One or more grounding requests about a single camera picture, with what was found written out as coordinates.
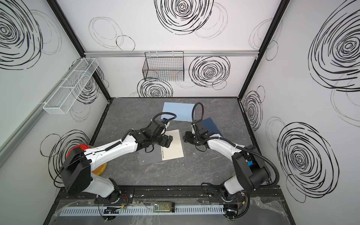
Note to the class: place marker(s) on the white wire shelf basket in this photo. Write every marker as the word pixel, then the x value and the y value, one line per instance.
pixel 78 85

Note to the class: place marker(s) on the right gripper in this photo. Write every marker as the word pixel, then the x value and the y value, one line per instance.
pixel 188 136

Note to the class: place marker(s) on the aluminium wall rail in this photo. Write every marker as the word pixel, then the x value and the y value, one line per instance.
pixel 186 53

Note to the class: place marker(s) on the white lined spiral notebook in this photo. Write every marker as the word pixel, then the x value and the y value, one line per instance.
pixel 160 154

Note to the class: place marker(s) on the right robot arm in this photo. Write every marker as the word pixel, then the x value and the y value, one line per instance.
pixel 252 169

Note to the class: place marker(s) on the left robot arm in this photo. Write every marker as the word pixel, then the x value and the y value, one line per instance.
pixel 77 174

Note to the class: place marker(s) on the black wire basket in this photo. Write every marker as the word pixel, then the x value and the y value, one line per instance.
pixel 169 69

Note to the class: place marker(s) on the red lid yellow jar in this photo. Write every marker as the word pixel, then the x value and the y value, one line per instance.
pixel 99 170

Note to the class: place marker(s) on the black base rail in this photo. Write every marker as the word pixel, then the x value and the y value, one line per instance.
pixel 129 194

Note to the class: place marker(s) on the dark blue notebook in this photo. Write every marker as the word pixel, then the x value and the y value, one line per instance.
pixel 210 126

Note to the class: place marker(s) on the green circuit box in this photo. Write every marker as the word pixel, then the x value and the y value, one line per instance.
pixel 164 207

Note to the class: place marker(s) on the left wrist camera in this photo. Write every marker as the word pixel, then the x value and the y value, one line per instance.
pixel 165 121

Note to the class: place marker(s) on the white slotted cable duct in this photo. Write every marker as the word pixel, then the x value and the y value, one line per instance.
pixel 140 210

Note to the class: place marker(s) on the light blue notebook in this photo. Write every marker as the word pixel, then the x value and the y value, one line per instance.
pixel 183 111

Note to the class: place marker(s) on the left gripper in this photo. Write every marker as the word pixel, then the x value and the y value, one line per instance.
pixel 165 143

